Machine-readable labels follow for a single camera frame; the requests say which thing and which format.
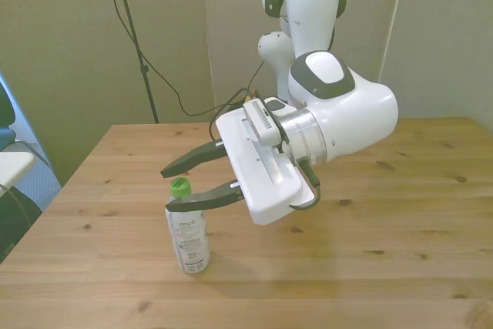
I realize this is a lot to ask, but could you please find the teal office chair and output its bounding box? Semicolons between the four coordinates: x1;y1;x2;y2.
0;84;17;151

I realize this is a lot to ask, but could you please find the white bottle with green cap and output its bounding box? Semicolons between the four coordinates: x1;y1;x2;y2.
164;176;212;275

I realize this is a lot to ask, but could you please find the white flat board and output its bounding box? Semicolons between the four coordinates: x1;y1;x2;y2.
0;150;35;188

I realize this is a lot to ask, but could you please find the dark bulky bag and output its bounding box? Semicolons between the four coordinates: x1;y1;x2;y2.
0;186;42;264

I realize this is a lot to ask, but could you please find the long black tripod cable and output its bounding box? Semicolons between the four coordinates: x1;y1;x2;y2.
98;0;247;117

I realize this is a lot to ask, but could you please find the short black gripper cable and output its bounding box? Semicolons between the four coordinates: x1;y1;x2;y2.
288;157;323;211

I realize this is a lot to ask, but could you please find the black tripod pole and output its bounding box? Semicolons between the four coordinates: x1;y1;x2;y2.
109;0;161;124

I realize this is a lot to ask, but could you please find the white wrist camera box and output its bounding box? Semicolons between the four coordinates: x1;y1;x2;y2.
241;98;288;146

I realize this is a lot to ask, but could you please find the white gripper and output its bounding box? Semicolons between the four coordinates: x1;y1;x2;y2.
159;107;316;227

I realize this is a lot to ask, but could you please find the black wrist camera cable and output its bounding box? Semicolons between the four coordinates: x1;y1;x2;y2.
209;59;267;142

